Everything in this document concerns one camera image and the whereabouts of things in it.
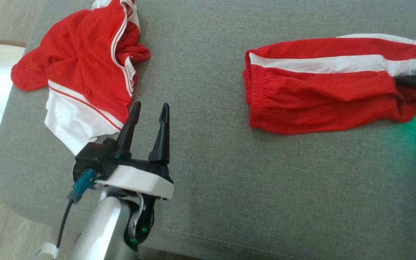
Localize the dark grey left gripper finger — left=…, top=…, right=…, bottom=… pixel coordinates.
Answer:
left=115, top=101, right=142, bottom=161
left=148, top=103, right=170, bottom=163

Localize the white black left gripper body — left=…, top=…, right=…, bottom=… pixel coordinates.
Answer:
left=98, top=158, right=174, bottom=201

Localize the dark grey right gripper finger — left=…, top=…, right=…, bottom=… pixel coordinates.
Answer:
left=395, top=74, right=416, bottom=90

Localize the red white basketball jersey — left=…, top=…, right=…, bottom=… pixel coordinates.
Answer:
left=11, top=0, right=151, bottom=156

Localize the red shorts white stripe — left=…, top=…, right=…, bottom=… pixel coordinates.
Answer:
left=243, top=33, right=416, bottom=135

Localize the large grey sofa seat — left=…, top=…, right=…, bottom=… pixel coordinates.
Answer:
left=0, top=0, right=416, bottom=260

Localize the teal left cable connector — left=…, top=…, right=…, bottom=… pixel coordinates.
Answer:
left=67, top=169, right=97, bottom=203

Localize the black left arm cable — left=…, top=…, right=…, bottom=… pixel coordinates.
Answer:
left=56, top=200, right=75, bottom=250

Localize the white left cable clip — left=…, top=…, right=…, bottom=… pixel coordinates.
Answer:
left=36, top=243, right=60, bottom=260

